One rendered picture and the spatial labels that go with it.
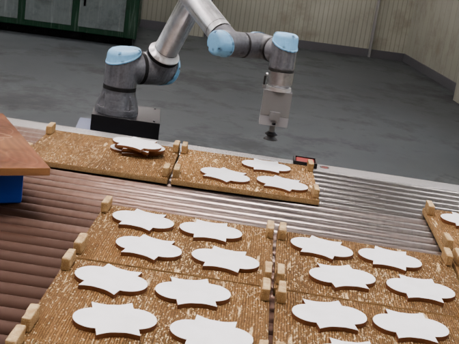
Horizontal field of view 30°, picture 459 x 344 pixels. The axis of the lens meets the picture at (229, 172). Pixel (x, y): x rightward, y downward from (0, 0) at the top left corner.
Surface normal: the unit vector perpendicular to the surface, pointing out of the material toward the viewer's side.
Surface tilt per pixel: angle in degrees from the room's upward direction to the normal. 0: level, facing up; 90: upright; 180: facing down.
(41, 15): 90
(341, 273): 0
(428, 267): 0
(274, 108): 90
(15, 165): 0
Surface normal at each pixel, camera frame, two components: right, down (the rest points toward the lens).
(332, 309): 0.14, -0.95
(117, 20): 0.07, 0.29
